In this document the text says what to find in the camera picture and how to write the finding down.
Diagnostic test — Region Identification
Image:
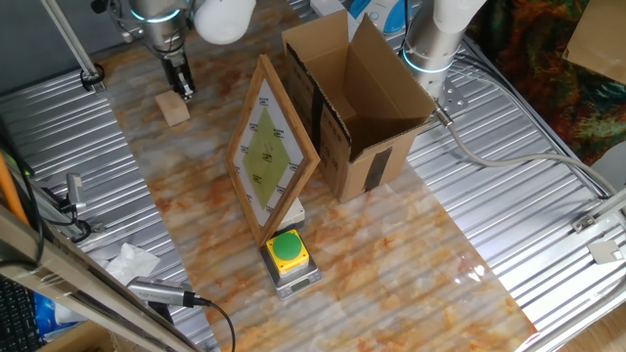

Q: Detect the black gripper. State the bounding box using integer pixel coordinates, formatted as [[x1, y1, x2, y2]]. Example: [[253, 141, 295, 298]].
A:
[[160, 51, 198, 103]]

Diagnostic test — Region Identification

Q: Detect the light wooden block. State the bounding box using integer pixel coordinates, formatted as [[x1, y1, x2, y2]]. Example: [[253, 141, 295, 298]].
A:
[[154, 89, 192, 128]]

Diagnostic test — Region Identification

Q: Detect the white rounded object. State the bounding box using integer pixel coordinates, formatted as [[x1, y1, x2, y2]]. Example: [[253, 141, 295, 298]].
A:
[[589, 141, 626, 195]]

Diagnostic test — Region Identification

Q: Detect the red emergency stop button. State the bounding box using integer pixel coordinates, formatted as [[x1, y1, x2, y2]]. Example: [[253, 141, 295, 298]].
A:
[[276, 198, 307, 234]]

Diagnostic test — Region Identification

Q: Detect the crumpled white tissue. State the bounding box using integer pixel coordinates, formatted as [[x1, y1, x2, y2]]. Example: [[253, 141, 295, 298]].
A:
[[90, 242, 161, 287]]

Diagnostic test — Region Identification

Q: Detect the yellow box green button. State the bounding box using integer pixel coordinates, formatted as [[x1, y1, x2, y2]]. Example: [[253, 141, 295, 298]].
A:
[[265, 228, 311, 276]]

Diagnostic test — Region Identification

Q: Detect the open cardboard box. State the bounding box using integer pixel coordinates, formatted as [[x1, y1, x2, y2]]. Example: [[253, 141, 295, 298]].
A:
[[282, 9, 438, 204]]

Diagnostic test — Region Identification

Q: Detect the orange pole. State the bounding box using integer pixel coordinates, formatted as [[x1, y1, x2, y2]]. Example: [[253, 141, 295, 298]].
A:
[[0, 154, 30, 226]]

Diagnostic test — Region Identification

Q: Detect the blue white device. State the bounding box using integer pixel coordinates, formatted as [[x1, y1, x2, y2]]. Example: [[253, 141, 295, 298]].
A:
[[349, 0, 412, 35]]

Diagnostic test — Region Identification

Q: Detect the blue tissue pack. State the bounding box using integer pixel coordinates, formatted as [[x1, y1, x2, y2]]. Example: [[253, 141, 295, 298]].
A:
[[31, 291, 87, 343]]

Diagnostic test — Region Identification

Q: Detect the brown box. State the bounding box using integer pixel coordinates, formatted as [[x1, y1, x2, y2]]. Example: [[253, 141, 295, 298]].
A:
[[38, 320, 133, 352]]

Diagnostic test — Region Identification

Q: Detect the orange marble pattern mat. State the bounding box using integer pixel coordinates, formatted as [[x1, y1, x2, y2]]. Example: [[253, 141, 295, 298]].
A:
[[95, 0, 539, 352]]

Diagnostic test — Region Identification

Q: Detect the black keyboard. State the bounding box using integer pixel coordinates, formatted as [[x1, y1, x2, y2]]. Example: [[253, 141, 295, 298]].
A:
[[0, 276, 45, 352]]

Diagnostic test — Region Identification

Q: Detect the colourful patterned cloth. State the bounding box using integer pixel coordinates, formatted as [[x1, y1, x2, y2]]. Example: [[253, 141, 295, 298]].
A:
[[464, 0, 626, 167]]

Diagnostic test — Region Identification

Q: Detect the brown cardboard sheet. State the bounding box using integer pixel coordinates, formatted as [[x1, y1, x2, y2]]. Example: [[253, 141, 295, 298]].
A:
[[561, 0, 626, 87]]

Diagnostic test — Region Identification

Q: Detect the square grey plate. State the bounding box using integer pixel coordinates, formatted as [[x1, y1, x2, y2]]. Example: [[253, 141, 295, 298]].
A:
[[586, 239, 625, 265]]

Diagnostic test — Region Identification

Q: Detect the black velcro strap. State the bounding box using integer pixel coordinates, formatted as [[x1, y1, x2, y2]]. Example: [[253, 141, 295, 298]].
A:
[[79, 63, 107, 93]]

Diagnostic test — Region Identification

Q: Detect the wooden picture frame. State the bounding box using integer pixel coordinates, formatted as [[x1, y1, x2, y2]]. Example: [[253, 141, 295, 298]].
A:
[[225, 53, 323, 249]]

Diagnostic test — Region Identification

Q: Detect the aluminium pole with bracket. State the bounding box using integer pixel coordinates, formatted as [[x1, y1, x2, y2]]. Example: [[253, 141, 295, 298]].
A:
[[39, 0, 107, 94]]

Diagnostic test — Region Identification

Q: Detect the small silver camera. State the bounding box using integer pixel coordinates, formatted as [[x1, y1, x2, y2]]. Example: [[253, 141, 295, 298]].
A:
[[66, 172, 88, 214]]

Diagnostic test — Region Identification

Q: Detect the aluminium camera rail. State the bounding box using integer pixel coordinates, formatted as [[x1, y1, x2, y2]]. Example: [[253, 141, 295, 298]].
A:
[[7, 160, 107, 241]]

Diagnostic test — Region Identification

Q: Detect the large grey camera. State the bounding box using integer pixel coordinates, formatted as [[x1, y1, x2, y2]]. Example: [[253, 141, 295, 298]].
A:
[[125, 276, 197, 309]]

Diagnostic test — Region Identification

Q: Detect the black camera cable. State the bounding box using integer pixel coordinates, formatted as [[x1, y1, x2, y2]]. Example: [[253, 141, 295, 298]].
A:
[[193, 295, 238, 352]]

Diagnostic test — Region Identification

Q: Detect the aluminium frame beam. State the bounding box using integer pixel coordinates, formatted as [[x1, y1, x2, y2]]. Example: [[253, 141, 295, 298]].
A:
[[0, 202, 197, 352]]

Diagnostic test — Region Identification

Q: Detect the black camera stand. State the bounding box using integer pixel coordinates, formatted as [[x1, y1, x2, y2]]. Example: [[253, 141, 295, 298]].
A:
[[146, 300, 176, 327]]

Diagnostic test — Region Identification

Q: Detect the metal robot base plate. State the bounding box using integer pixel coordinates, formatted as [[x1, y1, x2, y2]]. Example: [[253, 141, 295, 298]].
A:
[[437, 77, 469, 116]]

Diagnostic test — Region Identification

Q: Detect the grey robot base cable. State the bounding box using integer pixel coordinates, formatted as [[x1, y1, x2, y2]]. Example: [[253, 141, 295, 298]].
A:
[[432, 107, 620, 197]]

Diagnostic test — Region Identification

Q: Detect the aluminium profile with bracket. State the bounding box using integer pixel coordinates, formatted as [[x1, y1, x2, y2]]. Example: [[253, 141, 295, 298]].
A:
[[570, 188, 626, 235]]

